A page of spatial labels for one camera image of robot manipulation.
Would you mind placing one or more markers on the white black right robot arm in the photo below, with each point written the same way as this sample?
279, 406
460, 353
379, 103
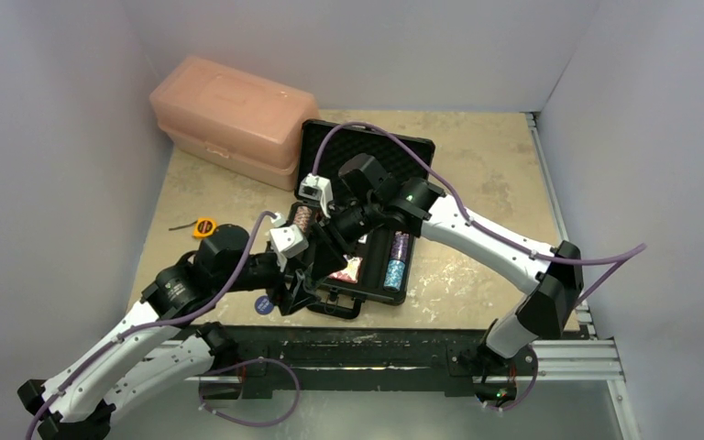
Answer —
419, 208

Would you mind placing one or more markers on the red card deck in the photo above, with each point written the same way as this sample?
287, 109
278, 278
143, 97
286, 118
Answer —
350, 273

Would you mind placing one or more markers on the pink plastic storage box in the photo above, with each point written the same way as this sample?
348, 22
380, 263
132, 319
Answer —
236, 120

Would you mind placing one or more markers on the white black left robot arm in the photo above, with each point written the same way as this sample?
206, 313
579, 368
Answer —
121, 371

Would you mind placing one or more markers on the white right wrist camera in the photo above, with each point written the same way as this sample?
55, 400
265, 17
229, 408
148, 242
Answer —
317, 189

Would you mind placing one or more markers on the yellow tape measure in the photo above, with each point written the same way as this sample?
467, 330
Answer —
201, 228

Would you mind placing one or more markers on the purple chip stack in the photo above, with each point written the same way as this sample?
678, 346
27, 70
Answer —
400, 246

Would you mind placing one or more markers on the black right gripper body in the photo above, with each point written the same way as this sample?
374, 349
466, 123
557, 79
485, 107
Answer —
333, 236

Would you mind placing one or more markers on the light blue chip stack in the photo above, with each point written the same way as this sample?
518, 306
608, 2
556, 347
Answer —
394, 275

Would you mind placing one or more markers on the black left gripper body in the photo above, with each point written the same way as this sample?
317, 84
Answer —
260, 271

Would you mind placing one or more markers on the black poker carrying case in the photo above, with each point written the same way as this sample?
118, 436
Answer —
382, 261

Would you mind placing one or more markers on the orange brown chip stack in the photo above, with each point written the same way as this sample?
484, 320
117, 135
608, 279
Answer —
303, 217

